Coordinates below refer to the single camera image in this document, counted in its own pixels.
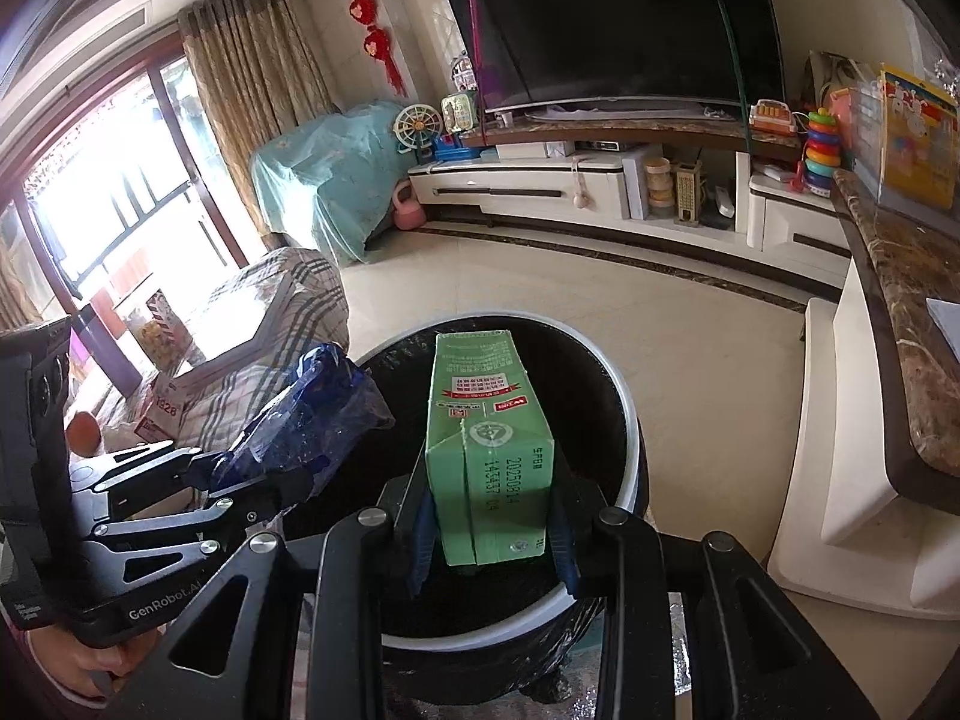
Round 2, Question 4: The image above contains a beige perforated box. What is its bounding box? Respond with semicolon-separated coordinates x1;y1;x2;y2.
674;163;703;228

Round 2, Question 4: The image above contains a white leaflet with red print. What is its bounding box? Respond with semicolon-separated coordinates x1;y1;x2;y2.
135;371;218;443

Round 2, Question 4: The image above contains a sliding glass door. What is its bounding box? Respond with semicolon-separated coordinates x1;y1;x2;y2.
0;37;250;332

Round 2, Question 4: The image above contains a black flat-screen television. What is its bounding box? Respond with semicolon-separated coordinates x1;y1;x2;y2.
441;0;785;115

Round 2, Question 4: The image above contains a plaid cloth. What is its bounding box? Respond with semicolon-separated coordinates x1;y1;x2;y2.
97;246;351;466

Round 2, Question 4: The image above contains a red apple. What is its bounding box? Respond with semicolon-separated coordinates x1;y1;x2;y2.
66;412;103;458

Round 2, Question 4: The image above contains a pink stick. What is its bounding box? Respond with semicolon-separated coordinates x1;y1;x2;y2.
465;0;492;145

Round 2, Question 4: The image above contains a white television cabinet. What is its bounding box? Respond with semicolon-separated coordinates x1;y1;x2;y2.
407;114;856;302

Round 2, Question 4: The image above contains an orange toy cash register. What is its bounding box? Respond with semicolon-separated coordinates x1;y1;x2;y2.
750;99;797;138

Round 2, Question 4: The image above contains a person's left hand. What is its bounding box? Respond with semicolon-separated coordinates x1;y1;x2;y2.
28;631;163;704

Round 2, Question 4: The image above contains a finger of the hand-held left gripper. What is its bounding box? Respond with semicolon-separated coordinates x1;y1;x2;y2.
86;484;301;583
71;444;235;520

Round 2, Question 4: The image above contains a pink box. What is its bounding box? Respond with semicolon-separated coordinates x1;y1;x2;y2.
829;86;883;167

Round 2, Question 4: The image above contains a marble-top white counter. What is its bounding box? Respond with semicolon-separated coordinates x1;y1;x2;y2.
765;169;960;620

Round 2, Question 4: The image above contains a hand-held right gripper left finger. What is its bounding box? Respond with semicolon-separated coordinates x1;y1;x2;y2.
112;461;443;720

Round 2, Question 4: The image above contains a red hanging knot decoration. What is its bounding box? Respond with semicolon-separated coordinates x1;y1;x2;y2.
328;0;410;95

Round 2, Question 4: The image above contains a thin green hoop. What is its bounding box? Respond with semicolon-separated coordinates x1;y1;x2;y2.
691;0;753;160

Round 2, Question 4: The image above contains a white round bowl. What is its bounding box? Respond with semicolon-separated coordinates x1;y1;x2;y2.
281;313;650;707

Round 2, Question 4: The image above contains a green yellow toy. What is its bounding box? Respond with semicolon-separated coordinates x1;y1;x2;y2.
441;92;480;137

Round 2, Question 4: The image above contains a white paper sheet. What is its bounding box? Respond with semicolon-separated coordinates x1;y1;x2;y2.
926;296;960;358

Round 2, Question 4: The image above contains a stack of round wooden boxes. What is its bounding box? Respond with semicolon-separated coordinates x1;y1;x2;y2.
646;157;674;219

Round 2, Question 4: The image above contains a beige curtain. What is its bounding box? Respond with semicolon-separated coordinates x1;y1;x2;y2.
178;0;335;268

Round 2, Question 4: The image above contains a green drink carton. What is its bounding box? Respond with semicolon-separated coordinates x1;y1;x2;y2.
424;330;557;568

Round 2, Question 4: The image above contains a pink kettlebell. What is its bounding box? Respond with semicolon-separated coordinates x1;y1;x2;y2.
392;180;428;233

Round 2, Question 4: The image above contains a blue plastic wrapper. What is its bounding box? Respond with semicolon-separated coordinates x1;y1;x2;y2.
210;343;396;523

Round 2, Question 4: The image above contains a ferris wheel toy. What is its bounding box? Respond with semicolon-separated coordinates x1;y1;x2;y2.
395;103;446;160

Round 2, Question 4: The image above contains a white box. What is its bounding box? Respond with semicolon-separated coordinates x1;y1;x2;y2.
621;145;665;221

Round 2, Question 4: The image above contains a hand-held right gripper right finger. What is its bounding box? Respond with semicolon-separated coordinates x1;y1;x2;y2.
546;465;878;720

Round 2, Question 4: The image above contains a rainbow stacking ring toy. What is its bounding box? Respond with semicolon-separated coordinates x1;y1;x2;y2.
799;106;845;193

